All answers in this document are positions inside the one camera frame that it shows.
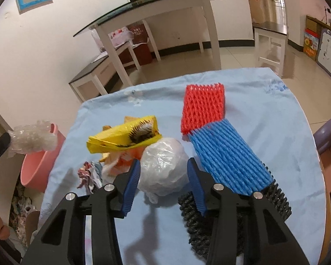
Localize children's drawing board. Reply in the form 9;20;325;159
316;28;331;81

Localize dark red box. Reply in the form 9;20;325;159
126;22;153;66

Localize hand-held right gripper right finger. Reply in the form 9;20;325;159
187;157;311;265

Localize colourful cardboard box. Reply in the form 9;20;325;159
303;15;325;61

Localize black-top white stool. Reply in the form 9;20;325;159
252;21;289;77

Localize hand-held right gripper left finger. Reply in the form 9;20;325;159
21;159;142;265

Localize clear plastic wrap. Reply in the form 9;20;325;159
7;119;58;159

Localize purple chair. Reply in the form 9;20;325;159
313;113;331;265

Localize blue foam fruit net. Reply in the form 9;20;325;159
188;119;275;197

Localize black foam fruit net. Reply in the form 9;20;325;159
178;166;292;258

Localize pink plastic bags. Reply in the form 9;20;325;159
91;27;134;52

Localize red foam fruit net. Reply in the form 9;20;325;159
181;83;226;136

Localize colourful wrapper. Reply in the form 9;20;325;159
77;161;104;194

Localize light blue tablecloth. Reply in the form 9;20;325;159
28;68;327;265

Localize glass-top table with white legs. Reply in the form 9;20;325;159
73;0;224;87

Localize floral printed bag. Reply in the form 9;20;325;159
9;186;42;245

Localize pink plastic bucket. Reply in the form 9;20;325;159
20;123;67;194

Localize orange and white plastic bag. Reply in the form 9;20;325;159
99;144;143;178

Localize black-top white bench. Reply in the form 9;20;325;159
68;43;142;102

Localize yellow snack wrapper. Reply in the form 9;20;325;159
86;115;163;154

